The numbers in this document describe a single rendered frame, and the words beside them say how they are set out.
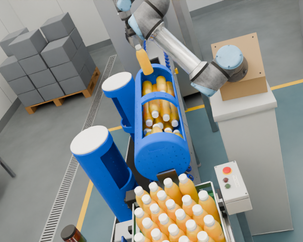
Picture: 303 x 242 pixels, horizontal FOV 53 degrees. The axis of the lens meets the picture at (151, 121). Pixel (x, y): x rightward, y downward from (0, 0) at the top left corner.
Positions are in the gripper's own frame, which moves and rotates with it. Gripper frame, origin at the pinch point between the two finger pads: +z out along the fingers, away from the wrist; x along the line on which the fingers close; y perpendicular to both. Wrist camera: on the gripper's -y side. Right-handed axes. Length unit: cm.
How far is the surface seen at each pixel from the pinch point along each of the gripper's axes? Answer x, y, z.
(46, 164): 181, 102, 141
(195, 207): -13, -110, 32
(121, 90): 31, 32, 42
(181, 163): -9, -76, 38
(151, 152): 3, -76, 26
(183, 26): -33, 67, 22
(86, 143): 52, -32, 39
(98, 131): 44, -22, 39
